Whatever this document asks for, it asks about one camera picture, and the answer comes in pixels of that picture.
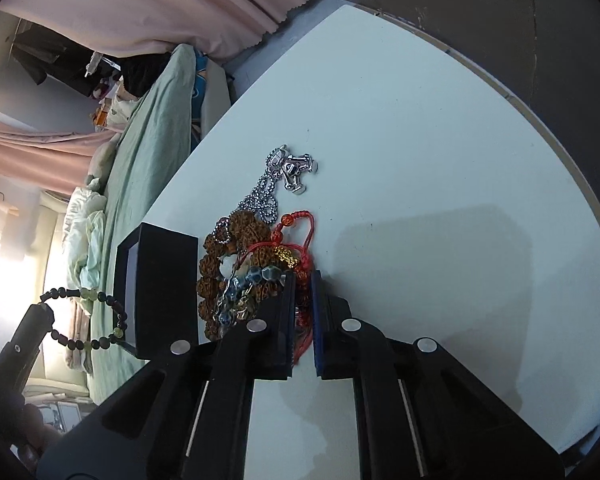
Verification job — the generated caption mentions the silver chain necklace with pendant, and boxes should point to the silver chain necklace with pendant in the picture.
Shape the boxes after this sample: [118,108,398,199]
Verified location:
[237,146,321,226]

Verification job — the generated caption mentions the small purple bead bracelet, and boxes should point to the small purple bead bracelet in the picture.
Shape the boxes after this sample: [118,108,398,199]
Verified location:
[211,217,233,246]

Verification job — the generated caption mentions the narrow pink curtain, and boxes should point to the narrow pink curtain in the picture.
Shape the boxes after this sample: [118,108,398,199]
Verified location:
[0,115,113,196]

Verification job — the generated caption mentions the red cord bracelet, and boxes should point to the red cord bracelet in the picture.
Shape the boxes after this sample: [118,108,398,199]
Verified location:
[245,210,317,366]

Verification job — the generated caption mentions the grey-pink plush pillow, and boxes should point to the grey-pink plush pillow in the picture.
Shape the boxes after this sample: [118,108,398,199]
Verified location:
[82,140,118,191]

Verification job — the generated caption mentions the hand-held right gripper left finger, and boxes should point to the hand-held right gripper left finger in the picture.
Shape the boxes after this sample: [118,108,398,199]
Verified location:
[36,271,297,480]

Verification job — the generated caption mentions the pink blanket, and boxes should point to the pink blanket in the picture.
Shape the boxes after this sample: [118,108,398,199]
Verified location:
[62,300,93,373]

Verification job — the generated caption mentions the black jewelry box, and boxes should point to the black jewelry box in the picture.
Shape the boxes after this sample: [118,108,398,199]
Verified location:
[112,222,201,361]

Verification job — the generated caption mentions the pile of plush toys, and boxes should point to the pile of plush toys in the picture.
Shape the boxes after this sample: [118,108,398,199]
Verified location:
[90,80,131,131]

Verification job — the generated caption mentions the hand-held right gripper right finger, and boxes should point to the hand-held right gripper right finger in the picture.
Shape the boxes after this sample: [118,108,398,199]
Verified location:
[310,269,566,480]

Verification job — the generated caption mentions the white low table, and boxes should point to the white low table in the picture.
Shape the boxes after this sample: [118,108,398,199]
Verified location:
[92,2,600,480]

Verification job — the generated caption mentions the white crumpled duvet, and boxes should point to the white crumpled duvet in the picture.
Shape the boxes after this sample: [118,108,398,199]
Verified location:
[62,187,108,291]

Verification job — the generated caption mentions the hanging dark clothes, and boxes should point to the hanging dark clothes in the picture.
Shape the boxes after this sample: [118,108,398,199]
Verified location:
[12,20,96,98]

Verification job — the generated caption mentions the green and black bead bracelet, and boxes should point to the green and black bead bracelet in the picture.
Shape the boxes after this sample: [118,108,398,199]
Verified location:
[40,286,130,352]

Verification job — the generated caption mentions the black clothing pile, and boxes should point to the black clothing pile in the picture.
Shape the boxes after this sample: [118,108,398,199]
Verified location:
[117,52,173,98]

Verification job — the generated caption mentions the bed with green sheet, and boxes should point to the bed with green sheet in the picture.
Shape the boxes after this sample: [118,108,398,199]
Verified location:
[25,42,233,403]

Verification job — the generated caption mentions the blue-grey ceramic bead bracelet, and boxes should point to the blue-grey ceramic bead bracelet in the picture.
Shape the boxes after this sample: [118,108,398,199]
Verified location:
[215,265,285,331]

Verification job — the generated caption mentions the person's left hand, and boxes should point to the person's left hand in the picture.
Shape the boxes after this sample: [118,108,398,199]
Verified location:
[9,402,63,468]

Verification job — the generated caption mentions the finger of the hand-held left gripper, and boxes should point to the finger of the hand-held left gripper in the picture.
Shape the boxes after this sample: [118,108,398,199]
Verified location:
[0,304,56,376]

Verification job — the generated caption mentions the brown seed bead bracelet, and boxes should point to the brown seed bead bracelet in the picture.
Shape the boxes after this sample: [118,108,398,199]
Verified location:
[196,210,286,343]

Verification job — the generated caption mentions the wide pink curtain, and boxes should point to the wide pink curtain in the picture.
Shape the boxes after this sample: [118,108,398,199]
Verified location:
[0,0,318,63]

